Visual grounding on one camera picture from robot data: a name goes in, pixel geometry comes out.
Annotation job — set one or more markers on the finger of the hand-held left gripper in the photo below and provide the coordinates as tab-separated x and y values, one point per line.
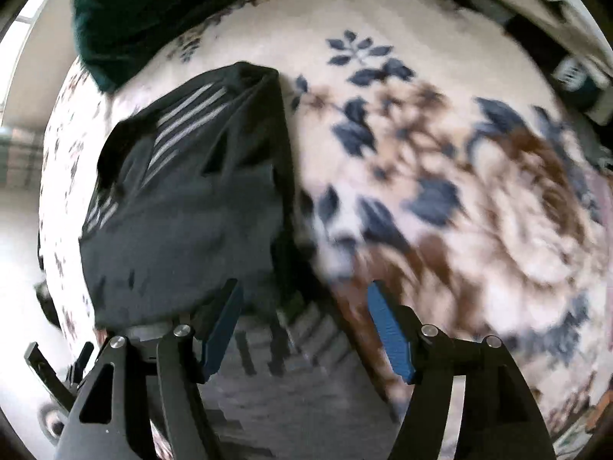
43	369

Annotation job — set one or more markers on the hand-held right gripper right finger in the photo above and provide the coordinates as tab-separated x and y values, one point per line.
390	330

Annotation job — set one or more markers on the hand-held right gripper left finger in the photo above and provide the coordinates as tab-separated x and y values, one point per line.
222	330

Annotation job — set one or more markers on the black grey-striped sweater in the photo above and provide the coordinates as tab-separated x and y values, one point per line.
191	211

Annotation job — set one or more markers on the floral plush blanket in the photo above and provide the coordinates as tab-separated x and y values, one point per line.
431	129

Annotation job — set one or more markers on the dark striped-cuff garment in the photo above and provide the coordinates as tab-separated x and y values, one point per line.
570	76

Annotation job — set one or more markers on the dark teal plush blanket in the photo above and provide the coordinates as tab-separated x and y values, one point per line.
143	9

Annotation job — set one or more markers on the white headboard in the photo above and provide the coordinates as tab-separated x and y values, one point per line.
565	14

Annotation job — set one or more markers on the window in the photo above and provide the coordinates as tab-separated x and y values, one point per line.
36	7

